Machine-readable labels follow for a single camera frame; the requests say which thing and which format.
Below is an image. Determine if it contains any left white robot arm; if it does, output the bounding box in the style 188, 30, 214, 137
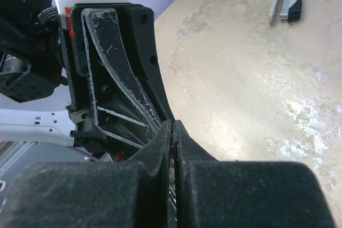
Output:
1, 0, 174, 156

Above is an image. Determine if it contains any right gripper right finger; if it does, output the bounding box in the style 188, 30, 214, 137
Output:
173, 121, 335, 227

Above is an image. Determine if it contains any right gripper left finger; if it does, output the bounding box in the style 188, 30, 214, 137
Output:
1, 121, 172, 227

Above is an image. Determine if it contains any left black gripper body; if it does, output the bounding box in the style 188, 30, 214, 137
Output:
57, 3, 129, 159

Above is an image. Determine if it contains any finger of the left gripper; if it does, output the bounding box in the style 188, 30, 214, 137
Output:
117, 4, 175, 122
81, 8, 161, 149

